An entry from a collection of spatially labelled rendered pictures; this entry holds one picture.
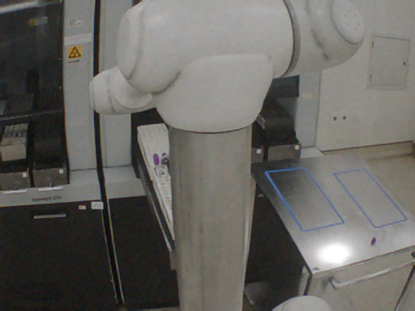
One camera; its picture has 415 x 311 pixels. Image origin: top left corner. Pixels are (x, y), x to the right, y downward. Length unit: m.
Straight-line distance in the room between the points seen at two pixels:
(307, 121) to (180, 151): 1.38
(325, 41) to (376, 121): 3.08
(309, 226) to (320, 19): 0.89
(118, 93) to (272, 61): 0.54
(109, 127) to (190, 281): 1.12
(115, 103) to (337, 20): 0.62
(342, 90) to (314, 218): 2.03
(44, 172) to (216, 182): 1.17
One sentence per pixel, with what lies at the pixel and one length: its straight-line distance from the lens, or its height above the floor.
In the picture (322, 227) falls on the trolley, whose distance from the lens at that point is 1.40.
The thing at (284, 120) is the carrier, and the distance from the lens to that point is 1.90.
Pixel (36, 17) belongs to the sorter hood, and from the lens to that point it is 1.62.
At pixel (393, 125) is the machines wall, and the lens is 3.80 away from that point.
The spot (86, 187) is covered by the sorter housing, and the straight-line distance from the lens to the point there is 1.76.
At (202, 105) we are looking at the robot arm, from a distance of 0.56.
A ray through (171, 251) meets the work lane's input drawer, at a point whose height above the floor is 0.81.
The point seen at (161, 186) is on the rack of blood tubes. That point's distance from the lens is 1.46.
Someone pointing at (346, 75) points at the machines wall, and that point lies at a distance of 3.36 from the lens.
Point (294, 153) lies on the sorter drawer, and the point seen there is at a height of 0.77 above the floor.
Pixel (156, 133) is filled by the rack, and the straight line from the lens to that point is 1.77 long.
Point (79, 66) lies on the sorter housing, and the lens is 1.67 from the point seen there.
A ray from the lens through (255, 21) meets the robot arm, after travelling 0.56.
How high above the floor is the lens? 1.61
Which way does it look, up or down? 27 degrees down
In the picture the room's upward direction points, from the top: 2 degrees clockwise
